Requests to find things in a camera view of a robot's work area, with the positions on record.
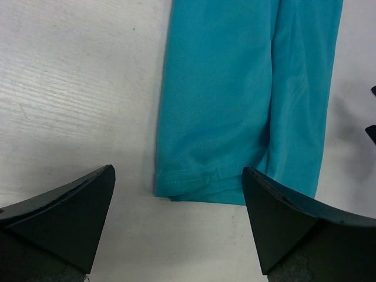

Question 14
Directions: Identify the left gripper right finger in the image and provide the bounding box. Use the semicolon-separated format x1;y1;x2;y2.
242;167;375;281

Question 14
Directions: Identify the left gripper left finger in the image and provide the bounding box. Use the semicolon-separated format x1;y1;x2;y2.
1;165;115;281

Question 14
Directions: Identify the teal t-shirt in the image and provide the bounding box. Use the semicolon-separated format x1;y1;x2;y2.
154;1;343;205

